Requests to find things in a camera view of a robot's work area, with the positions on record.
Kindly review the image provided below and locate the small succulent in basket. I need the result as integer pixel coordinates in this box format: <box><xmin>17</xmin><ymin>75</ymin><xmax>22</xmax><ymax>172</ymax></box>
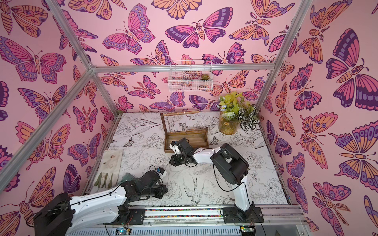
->
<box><xmin>201</xmin><ymin>74</ymin><xmax>211</xmax><ymax>80</ymax></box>

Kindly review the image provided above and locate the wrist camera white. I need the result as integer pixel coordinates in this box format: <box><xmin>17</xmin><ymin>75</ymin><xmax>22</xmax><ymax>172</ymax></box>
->
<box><xmin>170</xmin><ymin>141</ymin><xmax>181</xmax><ymax>156</ymax></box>
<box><xmin>156</xmin><ymin>168</ymin><xmax>167</xmax><ymax>179</ymax></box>

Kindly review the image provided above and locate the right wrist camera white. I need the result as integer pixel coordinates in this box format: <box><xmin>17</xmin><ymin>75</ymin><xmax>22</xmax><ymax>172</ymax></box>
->
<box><xmin>170</xmin><ymin>141</ymin><xmax>181</xmax><ymax>156</ymax></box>

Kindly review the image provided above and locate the wooden jewelry display stand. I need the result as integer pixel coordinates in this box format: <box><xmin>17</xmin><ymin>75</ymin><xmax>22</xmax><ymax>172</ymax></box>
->
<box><xmin>160</xmin><ymin>111</ymin><xmax>209</xmax><ymax>153</ymax></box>

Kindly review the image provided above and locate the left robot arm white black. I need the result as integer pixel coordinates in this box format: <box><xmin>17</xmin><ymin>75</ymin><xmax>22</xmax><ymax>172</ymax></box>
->
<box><xmin>33</xmin><ymin>168</ymin><xmax>168</xmax><ymax>236</ymax></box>

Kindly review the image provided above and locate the glass vase with plants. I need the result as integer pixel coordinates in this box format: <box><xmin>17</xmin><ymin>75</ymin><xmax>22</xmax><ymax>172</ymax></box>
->
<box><xmin>218</xmin><ymin>92</ymin><xmax>260</xmax><ymax>135</ymax></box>

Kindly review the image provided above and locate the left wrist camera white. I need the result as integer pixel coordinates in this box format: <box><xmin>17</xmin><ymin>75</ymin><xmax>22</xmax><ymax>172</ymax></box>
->
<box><xmin>156</xmin><ymin>168</ymin><xmax>167</xmax><ymax>179</ymax></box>

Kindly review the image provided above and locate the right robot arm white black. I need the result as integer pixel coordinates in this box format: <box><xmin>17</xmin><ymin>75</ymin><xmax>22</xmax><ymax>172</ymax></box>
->
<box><xmin>169</xmin><ymin>138</ymin><xmax>264</xmax><ymax>225</ymax></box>

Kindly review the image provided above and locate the white wire wall basket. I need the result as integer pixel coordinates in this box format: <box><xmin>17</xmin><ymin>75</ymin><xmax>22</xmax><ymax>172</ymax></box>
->
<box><xmin>167</xmin><ymin>59</ymin><xmax>214</xmax><ymax>92</ymax></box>

